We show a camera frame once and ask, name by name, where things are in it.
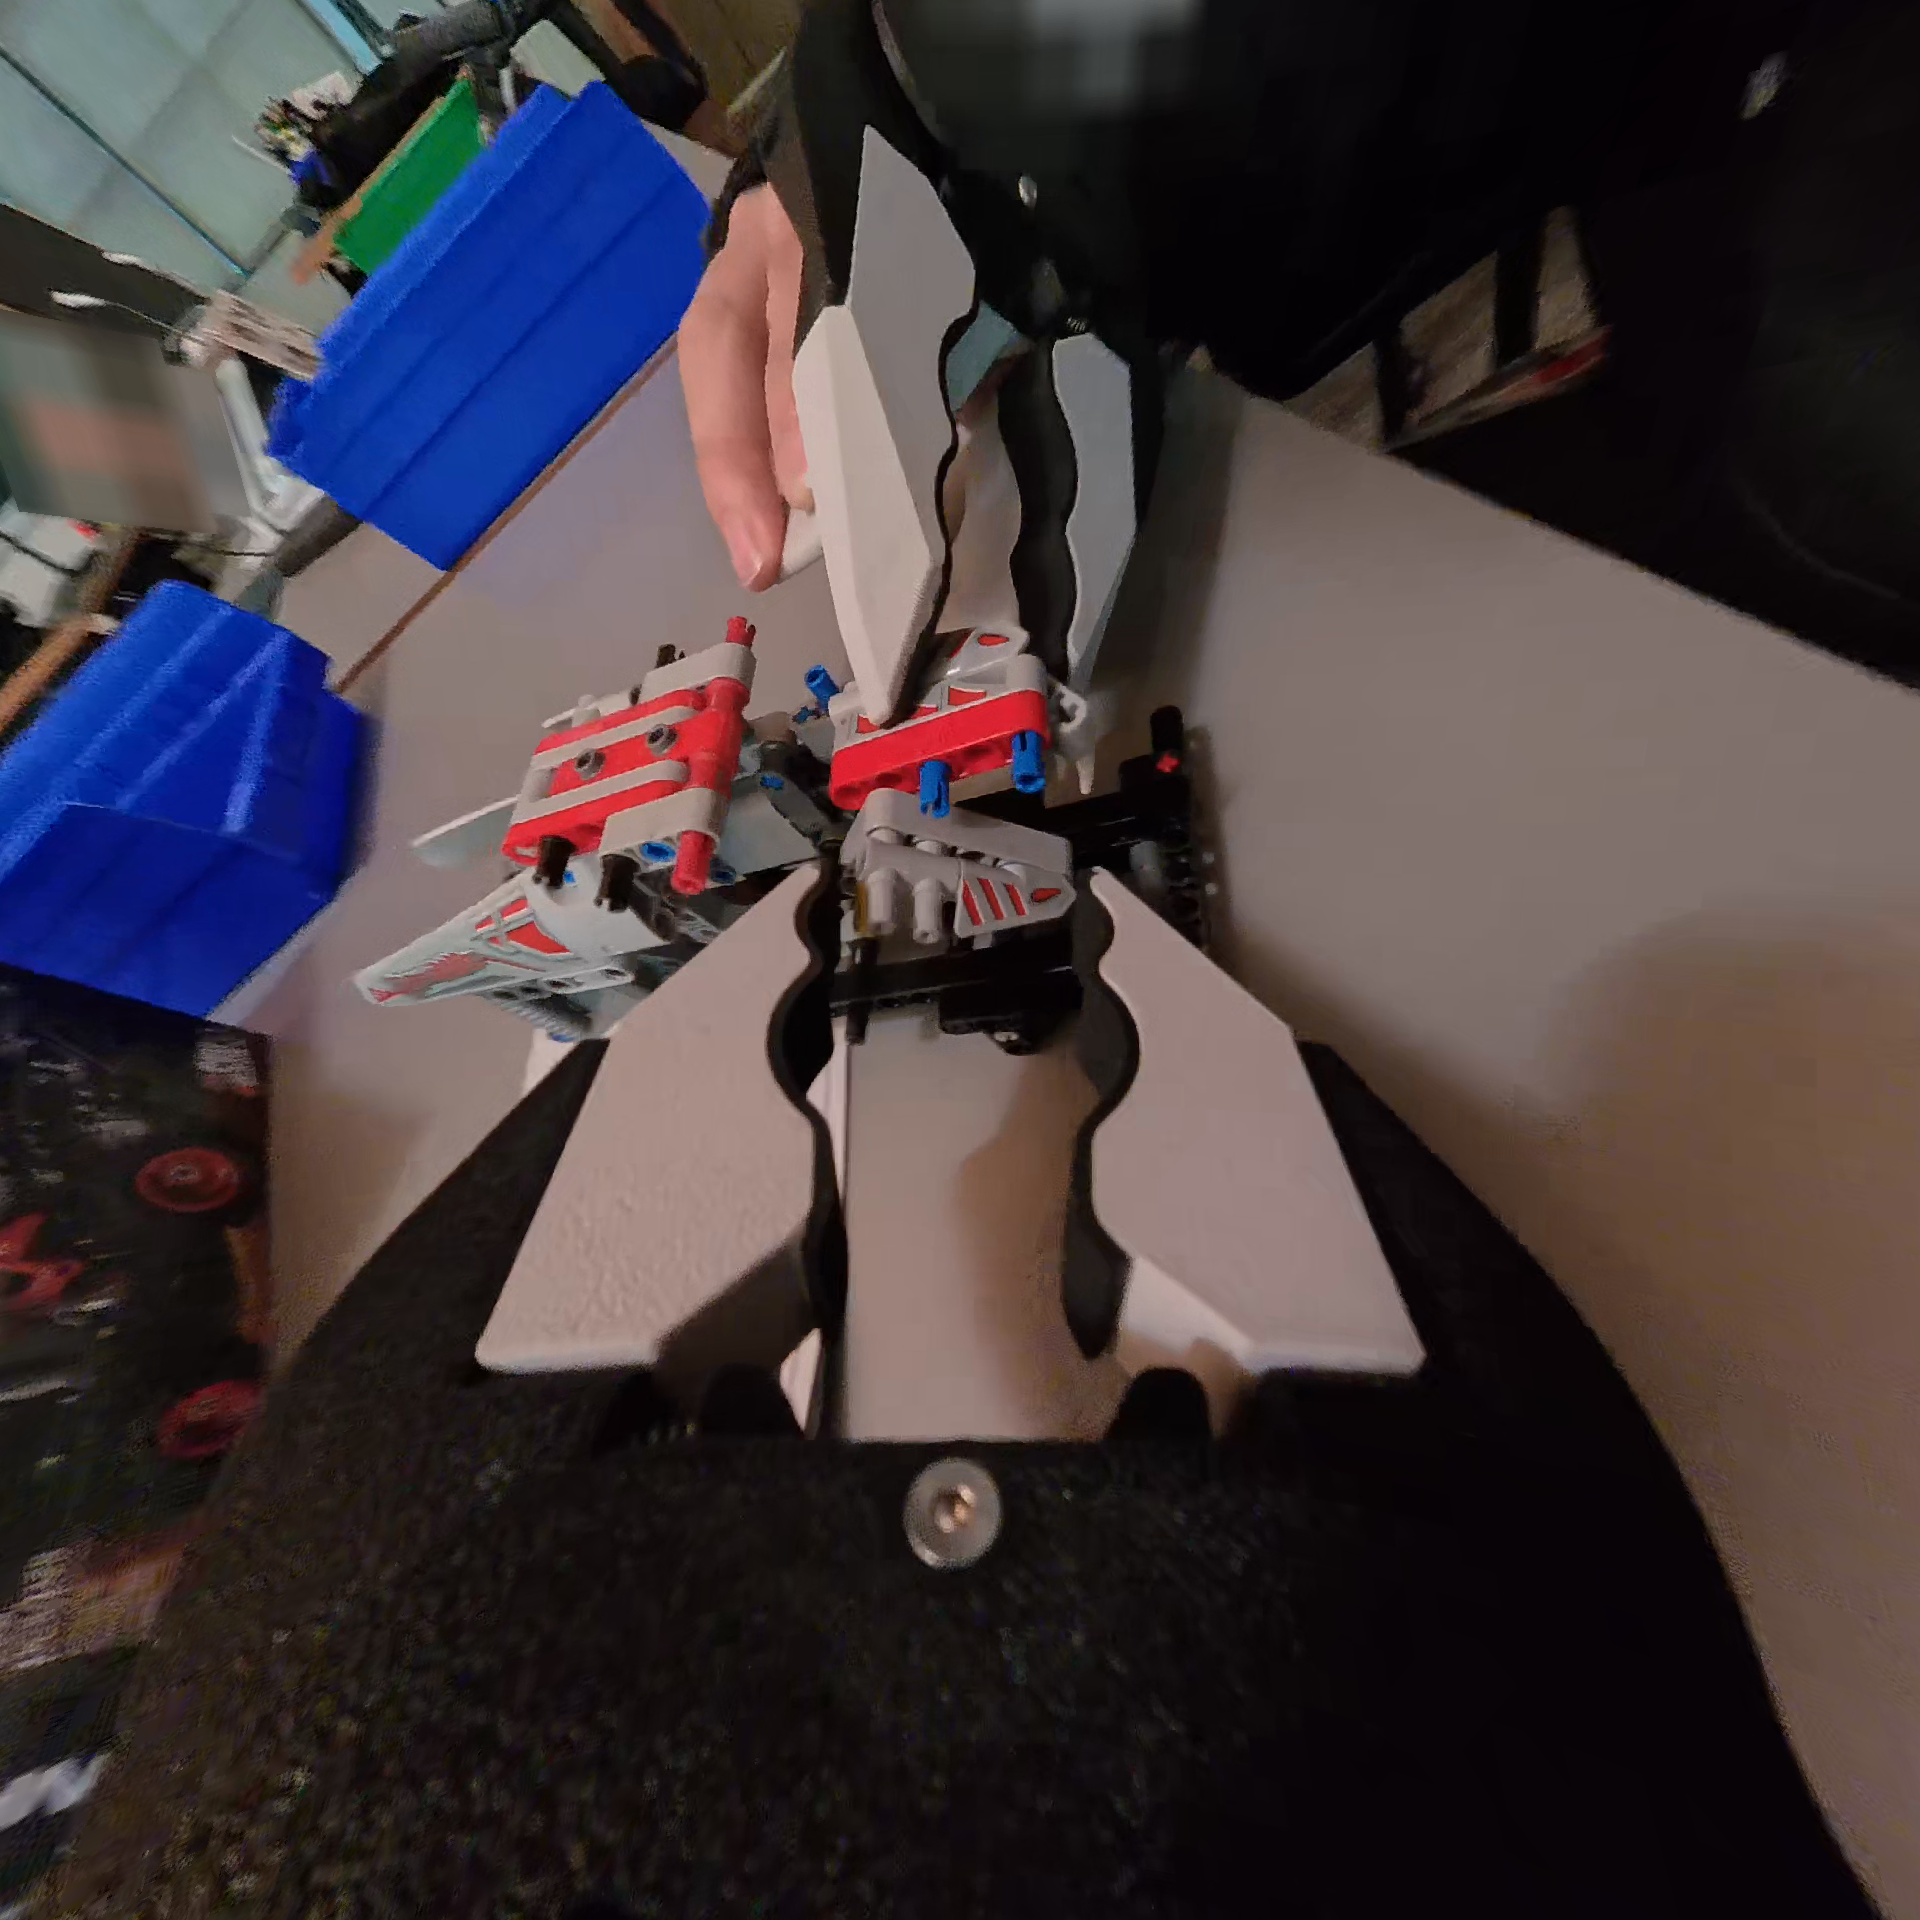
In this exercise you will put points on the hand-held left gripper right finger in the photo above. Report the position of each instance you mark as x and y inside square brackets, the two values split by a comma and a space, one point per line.
[1261, 1199]

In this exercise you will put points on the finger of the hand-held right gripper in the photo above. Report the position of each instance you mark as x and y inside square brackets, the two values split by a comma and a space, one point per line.
[1103, 497]
[878, 450]

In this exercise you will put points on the black toy set box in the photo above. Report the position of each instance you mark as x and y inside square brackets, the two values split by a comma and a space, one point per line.
[136, 1277]

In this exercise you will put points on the green bin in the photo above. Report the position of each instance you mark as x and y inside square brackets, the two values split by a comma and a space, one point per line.
[413, 189]

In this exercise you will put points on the blue storage bin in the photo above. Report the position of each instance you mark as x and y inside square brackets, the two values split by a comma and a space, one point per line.
[166, 812]
[497, 332]

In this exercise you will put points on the light grey desk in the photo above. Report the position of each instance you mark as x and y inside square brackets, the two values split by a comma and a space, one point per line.
[1501, 977]

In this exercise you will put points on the person's black clothing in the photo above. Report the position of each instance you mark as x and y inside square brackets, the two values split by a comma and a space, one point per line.
[1501, 179]

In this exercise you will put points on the grey red brick truck model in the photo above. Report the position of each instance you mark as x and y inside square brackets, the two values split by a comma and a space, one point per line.
[939, 742]

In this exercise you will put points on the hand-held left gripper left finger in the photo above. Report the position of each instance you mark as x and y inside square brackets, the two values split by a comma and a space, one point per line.
[660, 1199]

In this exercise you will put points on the white printed paper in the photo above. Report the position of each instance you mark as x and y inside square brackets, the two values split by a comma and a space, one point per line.
[255, 334]

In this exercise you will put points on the person's right hand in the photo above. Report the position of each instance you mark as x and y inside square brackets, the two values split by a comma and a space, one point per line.
[736, 420]

